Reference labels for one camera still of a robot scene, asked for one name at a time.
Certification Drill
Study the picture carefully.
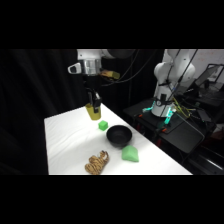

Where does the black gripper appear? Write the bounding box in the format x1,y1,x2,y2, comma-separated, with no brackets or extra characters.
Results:
82,73,102,114

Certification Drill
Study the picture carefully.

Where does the yellow cup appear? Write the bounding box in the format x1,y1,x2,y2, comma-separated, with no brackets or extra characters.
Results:
84,102,103,121

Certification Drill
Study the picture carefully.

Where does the black bowl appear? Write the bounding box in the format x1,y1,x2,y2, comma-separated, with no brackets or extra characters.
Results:
105,124,134,149

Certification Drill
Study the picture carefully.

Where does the green cube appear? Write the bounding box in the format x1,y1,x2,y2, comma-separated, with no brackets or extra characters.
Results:
97,120,109,132

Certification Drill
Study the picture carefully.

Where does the black curtain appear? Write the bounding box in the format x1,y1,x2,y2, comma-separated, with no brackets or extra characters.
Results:
0,49,165,176

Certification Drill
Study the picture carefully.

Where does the tiger striped plush toy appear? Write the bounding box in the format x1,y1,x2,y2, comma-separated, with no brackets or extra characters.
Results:
84,150,111,176

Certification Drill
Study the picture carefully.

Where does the green bean bag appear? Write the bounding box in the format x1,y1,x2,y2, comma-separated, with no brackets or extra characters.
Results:
121,145,140,164

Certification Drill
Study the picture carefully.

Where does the black laptop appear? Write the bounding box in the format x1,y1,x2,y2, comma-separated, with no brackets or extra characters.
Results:
194,63,224,92

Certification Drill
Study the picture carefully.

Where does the yellowish wrist mount plate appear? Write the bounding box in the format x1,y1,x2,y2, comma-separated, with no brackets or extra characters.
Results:
99,69,121,81

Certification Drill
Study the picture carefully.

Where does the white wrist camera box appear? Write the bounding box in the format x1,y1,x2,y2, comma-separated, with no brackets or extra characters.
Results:
67,62,83,75

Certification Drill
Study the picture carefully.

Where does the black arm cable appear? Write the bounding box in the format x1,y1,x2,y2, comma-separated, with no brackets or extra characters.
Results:
101,49,158,88

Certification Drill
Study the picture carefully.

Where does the yellow cable bundle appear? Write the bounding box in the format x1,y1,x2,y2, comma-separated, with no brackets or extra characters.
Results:
172,97,193,119

